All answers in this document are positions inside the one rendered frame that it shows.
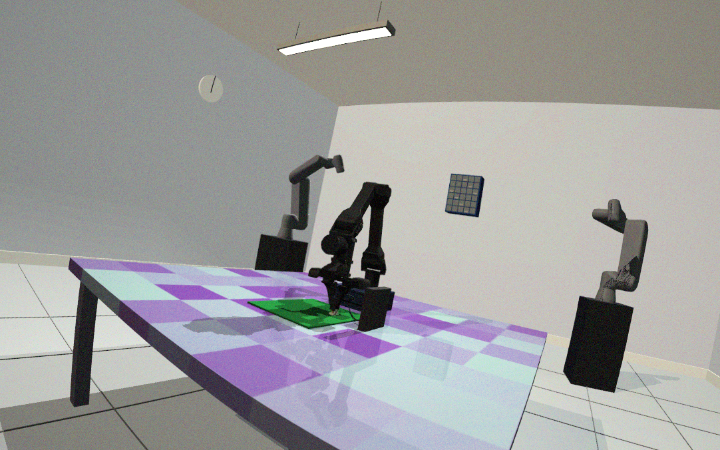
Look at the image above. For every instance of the green circuit board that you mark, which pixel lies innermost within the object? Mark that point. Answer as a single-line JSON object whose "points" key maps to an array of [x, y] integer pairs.
{"points": [[309, 313]]}

